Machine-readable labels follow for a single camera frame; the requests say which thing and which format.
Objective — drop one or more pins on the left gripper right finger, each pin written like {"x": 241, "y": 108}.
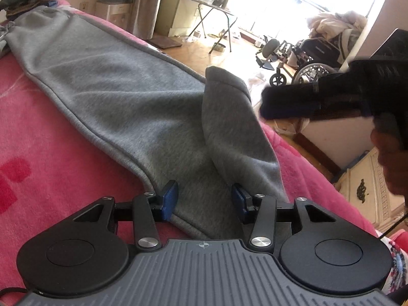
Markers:
{"x": 258, "y": 214}

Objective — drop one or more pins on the laundry pile on wheelchair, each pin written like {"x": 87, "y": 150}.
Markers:
{"x": 330, "y": 25}

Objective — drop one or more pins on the olive cabinet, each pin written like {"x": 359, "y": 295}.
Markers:
{"x": 166, "y": 15}

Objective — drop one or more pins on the grey sweatpants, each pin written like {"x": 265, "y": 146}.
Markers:
{"x": 152, "y": 114}

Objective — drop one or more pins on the brown floor mat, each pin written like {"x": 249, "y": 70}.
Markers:
{"x": 163, "y": 42}

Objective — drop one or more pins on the wheelchair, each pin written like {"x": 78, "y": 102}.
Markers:
{"x": 304, "y": 62}

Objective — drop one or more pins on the person right hand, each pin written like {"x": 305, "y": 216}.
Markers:
{"x": 392, "y": 159}

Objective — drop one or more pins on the wall socket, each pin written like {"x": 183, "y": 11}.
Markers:
{"x": 84, "y": 6}

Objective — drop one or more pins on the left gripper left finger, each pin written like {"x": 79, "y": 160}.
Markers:
{"x": 150, "y": 208}

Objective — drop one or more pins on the white water dispenser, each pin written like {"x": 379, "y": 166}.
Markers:
{"x": 117, "y": 14}

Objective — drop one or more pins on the pink floral blanket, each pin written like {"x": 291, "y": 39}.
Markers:
{"x": 67, "y": 168}

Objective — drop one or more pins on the beige curtain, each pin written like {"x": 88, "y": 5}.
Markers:
{"x": 143, "y": 18}

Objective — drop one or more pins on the cream cabinet with handle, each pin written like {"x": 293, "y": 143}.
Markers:
{"x": 364, "y": 186}

